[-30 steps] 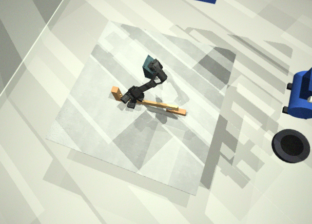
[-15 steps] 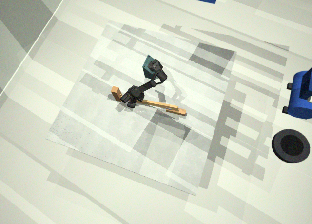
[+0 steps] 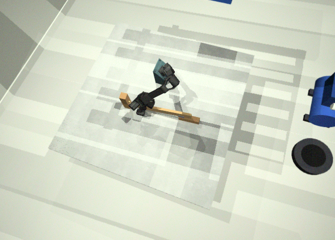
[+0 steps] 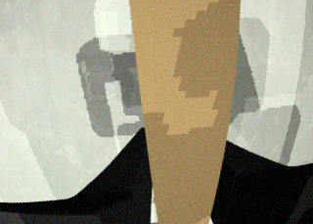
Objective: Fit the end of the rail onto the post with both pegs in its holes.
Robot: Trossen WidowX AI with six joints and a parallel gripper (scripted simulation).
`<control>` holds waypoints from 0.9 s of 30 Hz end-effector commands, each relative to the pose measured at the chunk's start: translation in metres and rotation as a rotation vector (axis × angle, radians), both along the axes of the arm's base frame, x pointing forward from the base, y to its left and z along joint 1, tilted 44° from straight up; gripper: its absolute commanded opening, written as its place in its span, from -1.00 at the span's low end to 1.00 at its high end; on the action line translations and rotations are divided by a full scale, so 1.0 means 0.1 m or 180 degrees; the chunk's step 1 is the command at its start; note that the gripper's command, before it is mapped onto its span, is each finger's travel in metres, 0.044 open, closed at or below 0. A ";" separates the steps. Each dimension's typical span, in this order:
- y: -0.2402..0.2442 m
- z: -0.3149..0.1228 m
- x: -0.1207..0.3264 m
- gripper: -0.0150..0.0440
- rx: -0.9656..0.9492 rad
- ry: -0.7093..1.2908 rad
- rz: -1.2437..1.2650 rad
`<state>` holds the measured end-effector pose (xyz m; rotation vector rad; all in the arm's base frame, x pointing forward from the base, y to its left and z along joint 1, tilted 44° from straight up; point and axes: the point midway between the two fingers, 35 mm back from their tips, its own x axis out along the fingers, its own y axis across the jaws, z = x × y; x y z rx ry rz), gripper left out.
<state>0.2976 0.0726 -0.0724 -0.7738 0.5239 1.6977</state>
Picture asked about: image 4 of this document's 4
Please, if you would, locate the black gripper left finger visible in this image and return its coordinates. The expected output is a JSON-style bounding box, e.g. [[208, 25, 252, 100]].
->
[[0, 127, 153, 224]]

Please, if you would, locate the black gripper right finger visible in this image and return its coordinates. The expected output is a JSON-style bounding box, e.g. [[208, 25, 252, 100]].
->
[[210, 141, 313, 224]]

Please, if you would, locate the long wooden rail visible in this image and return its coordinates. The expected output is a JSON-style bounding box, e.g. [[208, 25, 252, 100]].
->
[[130, 0, 242, 224]]

